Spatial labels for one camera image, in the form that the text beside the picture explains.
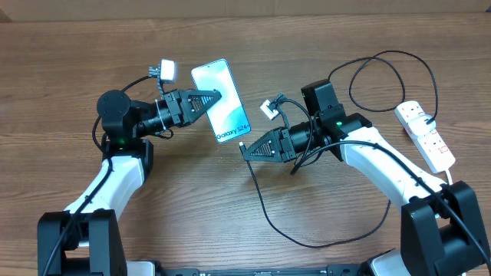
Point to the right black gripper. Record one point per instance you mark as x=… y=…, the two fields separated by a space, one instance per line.
x=280 y=154

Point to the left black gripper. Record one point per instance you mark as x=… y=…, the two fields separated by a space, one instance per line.
x=174 y=98

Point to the Samsung Galaxy smartphone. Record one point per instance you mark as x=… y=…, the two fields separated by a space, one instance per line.
x=227 y=116

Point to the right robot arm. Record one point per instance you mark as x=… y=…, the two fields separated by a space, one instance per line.
x=441 y=227

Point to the white charger plug adapter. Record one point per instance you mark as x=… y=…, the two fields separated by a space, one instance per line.
x=420 y=126

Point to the white power strip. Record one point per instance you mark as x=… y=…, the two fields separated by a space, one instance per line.
x=431 y=146

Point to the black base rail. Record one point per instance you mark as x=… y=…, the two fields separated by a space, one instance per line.
x=268 y=271

